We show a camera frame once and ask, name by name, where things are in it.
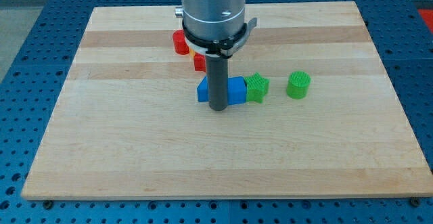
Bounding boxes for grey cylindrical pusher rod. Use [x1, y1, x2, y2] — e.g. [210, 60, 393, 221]
[205, 55, 228, 111]

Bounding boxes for black and white clamp ring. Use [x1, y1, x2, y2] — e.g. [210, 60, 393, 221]
[182, 17, 257, 59]

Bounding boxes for green cylinder block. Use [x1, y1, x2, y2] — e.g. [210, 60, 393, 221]
[286, 71, 311, 99]

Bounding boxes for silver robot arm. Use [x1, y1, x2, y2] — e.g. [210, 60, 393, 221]
[175, 0, 257, 111]

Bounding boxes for green star block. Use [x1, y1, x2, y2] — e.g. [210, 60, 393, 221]
[244, 72, 269, 103]

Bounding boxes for blue block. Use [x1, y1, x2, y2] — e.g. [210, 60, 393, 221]
[196, 76, 247, 105]

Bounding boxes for yellow block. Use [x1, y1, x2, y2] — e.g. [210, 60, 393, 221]
[189, 48, 196, 59]

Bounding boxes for red cylinder block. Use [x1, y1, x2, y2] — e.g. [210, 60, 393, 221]
[172, 30, 189, 55]

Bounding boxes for wooden board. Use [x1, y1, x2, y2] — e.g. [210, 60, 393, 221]
[22, 1, 432, 200]

